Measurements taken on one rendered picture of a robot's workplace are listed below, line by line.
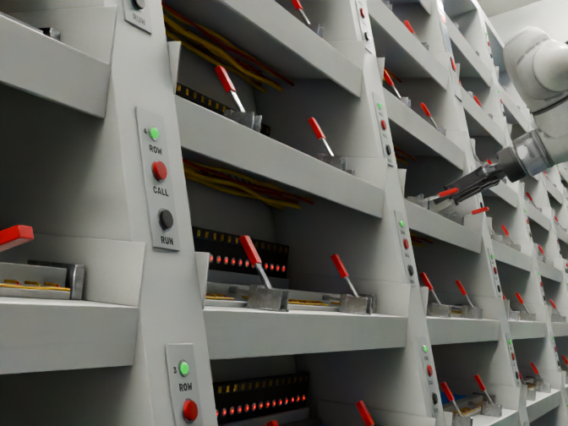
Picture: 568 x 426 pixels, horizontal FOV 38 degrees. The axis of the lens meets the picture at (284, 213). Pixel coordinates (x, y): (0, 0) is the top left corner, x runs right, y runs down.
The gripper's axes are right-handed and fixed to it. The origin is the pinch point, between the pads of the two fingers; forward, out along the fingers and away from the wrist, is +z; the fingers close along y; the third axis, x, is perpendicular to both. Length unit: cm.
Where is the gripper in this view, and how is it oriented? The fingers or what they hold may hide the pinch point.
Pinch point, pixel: (435, 203)
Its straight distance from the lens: 189.8
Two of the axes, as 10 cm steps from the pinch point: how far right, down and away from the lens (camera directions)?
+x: 3.7, 8.8, -2.9
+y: -4.1, -1.3, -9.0
